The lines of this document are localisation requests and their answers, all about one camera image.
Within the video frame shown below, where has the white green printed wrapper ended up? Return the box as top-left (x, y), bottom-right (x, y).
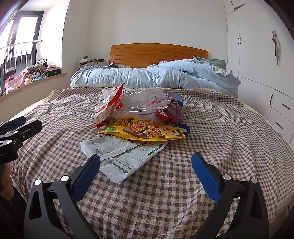
top-left (77, 135), bottom-right (167, 184)

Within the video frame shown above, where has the red white plastic bag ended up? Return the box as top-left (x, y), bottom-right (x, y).
top-left (91, 83), bottom-right (124, 127)

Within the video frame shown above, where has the yellow snack bag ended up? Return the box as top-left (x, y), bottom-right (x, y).
top-left (98, 117), bottom-right (186, 141)

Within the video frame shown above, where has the clear plastic container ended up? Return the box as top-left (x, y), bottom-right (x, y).
top-left (113, 88), bottom-right (170, 119)

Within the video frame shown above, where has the blue small carton box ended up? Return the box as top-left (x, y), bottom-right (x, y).
top-left (168, 92), bottom-right (184, 108)

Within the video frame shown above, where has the person's left hand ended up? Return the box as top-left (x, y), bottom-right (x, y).
top-left (1, 163), bottom-right (14, 200)

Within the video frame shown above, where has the clutter on windowsill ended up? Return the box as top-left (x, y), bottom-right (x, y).
top-left (1, 57), bottom-right (62, 96)

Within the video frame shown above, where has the checkered brown bed sheet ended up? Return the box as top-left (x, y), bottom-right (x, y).
top-left (10, 88), bottom-right (293, 238)

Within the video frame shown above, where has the window with railing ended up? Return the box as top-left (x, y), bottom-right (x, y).
top-left (1, 10), bottom-right (44, 92)

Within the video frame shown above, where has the bedside table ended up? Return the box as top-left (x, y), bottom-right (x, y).
top-left (79, 57), bottom-right (105, 69)

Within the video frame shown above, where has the blue lid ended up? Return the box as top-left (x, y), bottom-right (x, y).
top-left (173, 124), bottom-right (190, 137)

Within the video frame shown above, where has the purple cloth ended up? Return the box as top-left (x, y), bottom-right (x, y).
top-left (163, 98), bottom-right (184, 119)

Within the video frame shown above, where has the red snack wrapper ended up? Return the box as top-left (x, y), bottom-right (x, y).
top-left (155, 110), bottom-right (181, 124)

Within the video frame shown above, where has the wooden headboard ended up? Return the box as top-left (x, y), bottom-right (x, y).
top-left (109, 43), bottom-right (209, 68)

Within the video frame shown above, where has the green pillow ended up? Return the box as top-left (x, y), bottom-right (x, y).
top-left (194, 56), bottom-right (226, 70)

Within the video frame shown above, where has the light blue duvet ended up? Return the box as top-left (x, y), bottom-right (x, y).
top-left (70, 58), bottom-right (241, 98)

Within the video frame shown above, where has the white wardrobe with drawers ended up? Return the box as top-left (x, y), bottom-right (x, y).
top-left (223, 1), bottom-right (293, 144)

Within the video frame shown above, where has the item hanging on wardrobe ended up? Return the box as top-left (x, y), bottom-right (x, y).
top-left (272, 30), bottom-right (281, 65)

